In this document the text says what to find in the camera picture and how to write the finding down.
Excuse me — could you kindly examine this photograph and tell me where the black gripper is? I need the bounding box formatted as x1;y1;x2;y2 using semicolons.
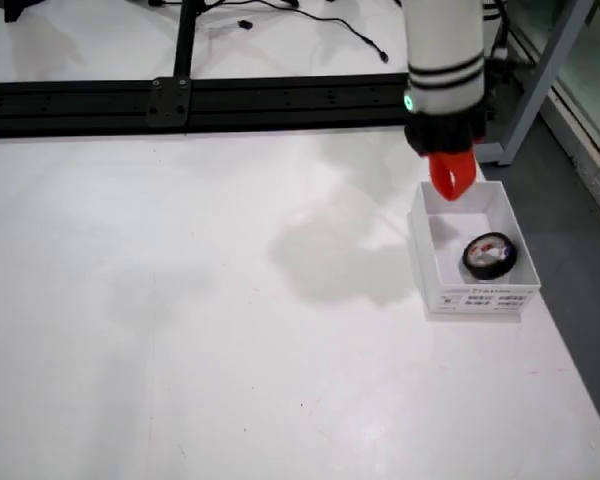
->
403;107;486;203

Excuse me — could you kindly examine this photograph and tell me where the black vinyl electrical tape roll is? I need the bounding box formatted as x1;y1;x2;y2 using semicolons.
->
461;231;520;281

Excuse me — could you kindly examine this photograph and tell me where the white six-joint robot arm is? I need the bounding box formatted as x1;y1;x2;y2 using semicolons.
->
402;0;511;119

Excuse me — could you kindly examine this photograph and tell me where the white rectangular bin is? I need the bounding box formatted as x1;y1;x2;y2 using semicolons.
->
407;180;541;322

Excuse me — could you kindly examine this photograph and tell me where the black stand foot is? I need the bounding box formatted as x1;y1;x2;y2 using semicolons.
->
0;0;46;24

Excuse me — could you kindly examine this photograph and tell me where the gray metal partition frame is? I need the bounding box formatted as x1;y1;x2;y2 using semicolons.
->
479;0;599;166

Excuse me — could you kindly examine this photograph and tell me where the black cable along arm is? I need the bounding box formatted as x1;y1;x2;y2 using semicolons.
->
484;0;536;74

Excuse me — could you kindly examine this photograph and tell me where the black cable with plug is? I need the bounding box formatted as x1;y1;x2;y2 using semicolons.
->
199;0;390;65

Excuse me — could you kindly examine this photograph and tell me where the gray sliding door rail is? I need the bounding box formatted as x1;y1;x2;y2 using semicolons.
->
504;19;600;229

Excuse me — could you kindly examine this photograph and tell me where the black aluminium profile rail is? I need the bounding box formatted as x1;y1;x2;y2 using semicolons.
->
0;72;496;141

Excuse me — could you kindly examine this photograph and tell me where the black rail bracket plate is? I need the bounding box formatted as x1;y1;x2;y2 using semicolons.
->
146;77;190;129

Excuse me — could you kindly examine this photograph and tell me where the black upright profile post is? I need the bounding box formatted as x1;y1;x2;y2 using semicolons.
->
172;0;201;81

